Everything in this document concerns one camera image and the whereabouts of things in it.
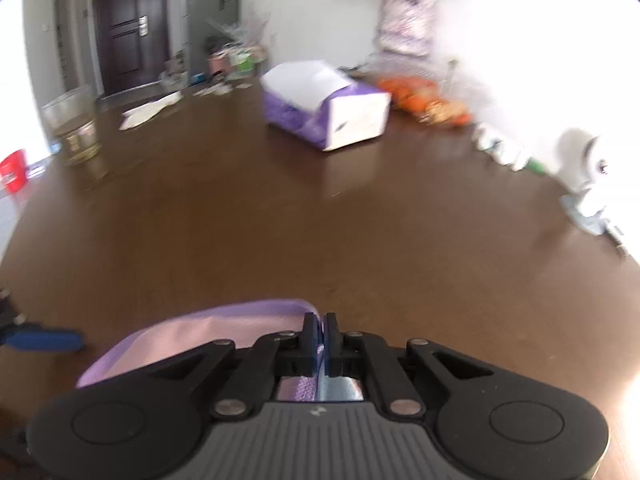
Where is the dark wooden door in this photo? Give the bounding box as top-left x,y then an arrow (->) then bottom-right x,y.
90,0 -> 171,98

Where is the pink mesh shorts purple trim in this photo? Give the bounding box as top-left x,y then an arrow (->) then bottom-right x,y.
76,299 -> 366,403

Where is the purple tissue package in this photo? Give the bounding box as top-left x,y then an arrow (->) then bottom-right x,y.
260,60 -> 392,152

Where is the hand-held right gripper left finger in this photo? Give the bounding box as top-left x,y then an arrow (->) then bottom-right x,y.
145,312 -> 321,418

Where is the glass jar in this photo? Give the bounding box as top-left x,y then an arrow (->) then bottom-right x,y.
40,87 -> 103,167

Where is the red bucket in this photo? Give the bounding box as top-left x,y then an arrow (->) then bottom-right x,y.
0,149 -> 27,193

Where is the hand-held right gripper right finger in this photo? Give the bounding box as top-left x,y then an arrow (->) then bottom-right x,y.
326,312 -> 493,418

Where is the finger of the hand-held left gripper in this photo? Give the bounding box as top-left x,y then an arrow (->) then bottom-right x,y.
0,310 -> 85,354

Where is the grey cabinet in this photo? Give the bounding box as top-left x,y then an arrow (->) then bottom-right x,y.
170,0 -> 242,61

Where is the patterned flower vase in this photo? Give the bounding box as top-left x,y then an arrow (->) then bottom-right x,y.
312,0 -> 437,58

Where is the white robot-shaped toy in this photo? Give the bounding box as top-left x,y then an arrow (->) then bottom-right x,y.
555,129 -> 626,236

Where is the white cloth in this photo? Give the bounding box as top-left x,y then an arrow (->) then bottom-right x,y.
119,91 -> 183,132

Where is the bag of oranges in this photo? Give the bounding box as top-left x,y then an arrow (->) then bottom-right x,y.
377,75 -> 473,128

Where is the pink box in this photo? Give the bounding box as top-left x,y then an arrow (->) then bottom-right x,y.
207,52 -> 231,78

